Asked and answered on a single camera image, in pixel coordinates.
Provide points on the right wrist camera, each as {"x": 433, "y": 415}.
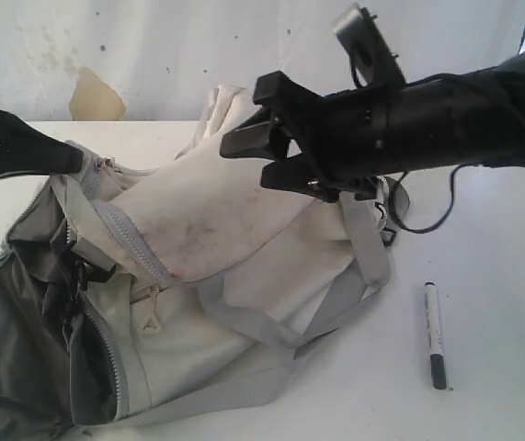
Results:
{"x": 370, "y": 59}

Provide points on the white black-capped marker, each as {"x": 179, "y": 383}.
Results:
{"x": 435, "y": 337}

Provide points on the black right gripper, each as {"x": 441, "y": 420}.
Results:
{"x": 314, "y": 141}

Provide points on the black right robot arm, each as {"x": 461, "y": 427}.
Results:
{"x": 446, "y": 119}

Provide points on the white canvas duffel bag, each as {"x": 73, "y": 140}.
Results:
{"x": 147, "y": 296}

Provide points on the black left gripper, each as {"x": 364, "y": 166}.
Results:
{"x": 26, "y": 151}

